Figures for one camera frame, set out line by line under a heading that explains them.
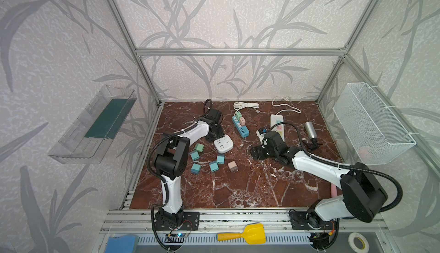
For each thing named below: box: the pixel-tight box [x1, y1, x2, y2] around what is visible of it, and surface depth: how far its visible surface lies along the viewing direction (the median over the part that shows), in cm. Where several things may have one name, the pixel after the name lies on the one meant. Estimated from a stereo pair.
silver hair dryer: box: [304, 121, 319, 149], surface depth 103 cm
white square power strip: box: [213, 134, 234, 154], surface depth 98 cm
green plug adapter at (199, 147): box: [194, 143, 205, 153], surface depth 98 cm
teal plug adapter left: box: [190, 150, 200, 161], surface depth 94 cm
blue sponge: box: [104, 234, 139, 253], surface depth 69 cm
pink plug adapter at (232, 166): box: [227, 160, 239, 173], surface depth 90 cm
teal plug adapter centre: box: [216, 153, 226, 165], surface depth 93 cm
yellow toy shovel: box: [216, 222, 267, 245], surface depth 72 cm
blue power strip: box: [232, 115, 250, 138], surface depth 104 cm
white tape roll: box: [348, 232, 370, 253], surface depth 70 cm
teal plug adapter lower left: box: [190, 163, 202, 175], surface depth 90 cm
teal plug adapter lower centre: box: [209, 160, 219, 172], surface depth 90 cm
